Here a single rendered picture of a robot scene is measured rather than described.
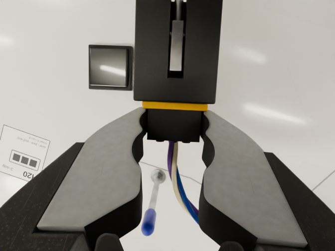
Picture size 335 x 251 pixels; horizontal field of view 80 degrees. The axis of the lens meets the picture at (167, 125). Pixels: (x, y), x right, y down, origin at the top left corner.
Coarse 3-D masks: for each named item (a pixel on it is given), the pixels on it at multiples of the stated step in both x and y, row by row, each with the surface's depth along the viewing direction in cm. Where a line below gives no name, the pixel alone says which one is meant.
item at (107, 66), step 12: (96, 48) 18; (108, 48) 18; (120, 48) 18; (132, 48) 18; (96, 60) 18; (108, 60) 18; (120, 60) 18; (132, 60) 18; (96, 72) 18; (108, 72) 18; (120, 72) 18; (132, 72) 19; (96, 84) 18; (108, 84) 18; (120, 84) 18
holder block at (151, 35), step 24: (144, 0) 10; (168, 0) 10; (192, 0) 10; (216, 0) 10; (144, 24) 10; (168, 24) 10; (192, 24) 10; (216, 24) 10; (144, 48) 10; (168, 48) 10; (192, 48) 10; (216, 48) 10; (144, 72) 10; (192, 72) 10; (216, 72) 10; (144, 96) 10; (168, 96) 10; (192, 96) 10
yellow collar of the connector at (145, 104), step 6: (144, 102) 11; (150, 102) 11; (156, 102) 11; (162, 102) 11; (168, 102) 11; (144, 108) 11; (150, 108) 11; (156, 108) 11; (162, 108) 11; (168, 108) 11; (174, 108) 11; (180, 108) 11; (186, 108) 11; (192, 108) 11; (198, 108) 11; (204, 108) 11
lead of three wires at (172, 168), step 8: (168, 144) 12; (176, 144) 12; (168, 152) 12; (176, 152) 12; (168, 160) 12; (176, 160) 12; (168, 168) 13; (176, 168) 13; (176, 176) 13; (176, 184) 12; (176, 192) 12; (184, 192) 12; (184, 200) 12; (184, 208) 12; (192, 208) 12; (192, 216) 12
